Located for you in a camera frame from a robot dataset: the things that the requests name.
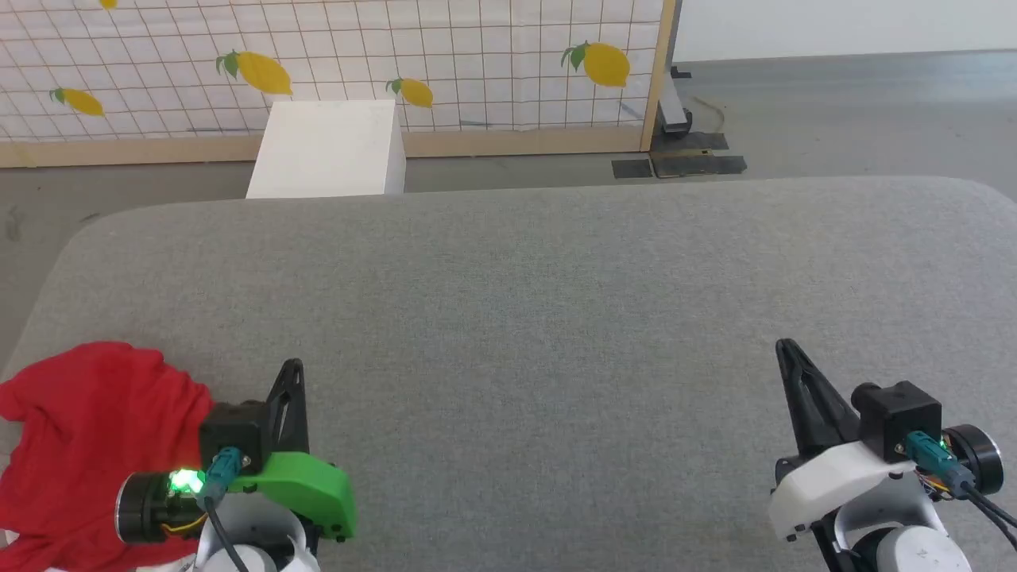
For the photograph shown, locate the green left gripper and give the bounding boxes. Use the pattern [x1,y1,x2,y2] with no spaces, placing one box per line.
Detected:
[229,358,358,543]

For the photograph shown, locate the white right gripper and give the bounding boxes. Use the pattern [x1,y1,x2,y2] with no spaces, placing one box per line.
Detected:
[768,337,916,543]

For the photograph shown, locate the red jersey with white sleeves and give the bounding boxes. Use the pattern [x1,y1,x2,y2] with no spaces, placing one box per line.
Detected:
[0,342,217,572]

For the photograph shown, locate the white box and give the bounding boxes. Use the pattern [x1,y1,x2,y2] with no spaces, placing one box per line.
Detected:
[246,99,407,199]

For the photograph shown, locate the long black floor tape patch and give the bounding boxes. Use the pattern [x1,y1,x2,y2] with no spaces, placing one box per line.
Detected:
[651,153,748,178]

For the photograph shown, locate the dark floor tape patch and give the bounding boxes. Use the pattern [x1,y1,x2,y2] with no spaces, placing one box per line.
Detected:
[650,131,729,154]

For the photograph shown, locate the grey metal stand leg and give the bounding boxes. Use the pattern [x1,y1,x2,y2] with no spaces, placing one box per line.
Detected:
[655,0,694,136]

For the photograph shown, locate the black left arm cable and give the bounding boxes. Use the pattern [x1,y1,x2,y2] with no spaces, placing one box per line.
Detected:
[199,447,253,572]

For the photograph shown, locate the thin yellowish floor cable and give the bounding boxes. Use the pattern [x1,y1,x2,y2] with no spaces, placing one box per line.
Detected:
[690,95,726,133]

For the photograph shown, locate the lemon print wooden frame screen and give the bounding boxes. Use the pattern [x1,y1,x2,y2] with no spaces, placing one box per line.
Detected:
[0,0,678,168]

